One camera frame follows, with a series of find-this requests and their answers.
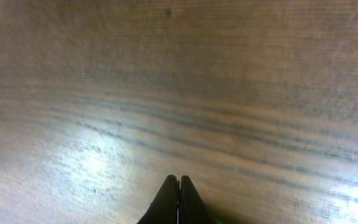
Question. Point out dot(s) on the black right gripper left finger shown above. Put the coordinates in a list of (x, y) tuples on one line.
[(163, 209)]

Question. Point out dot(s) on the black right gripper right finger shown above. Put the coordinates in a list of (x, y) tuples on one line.
[(191, 208)]

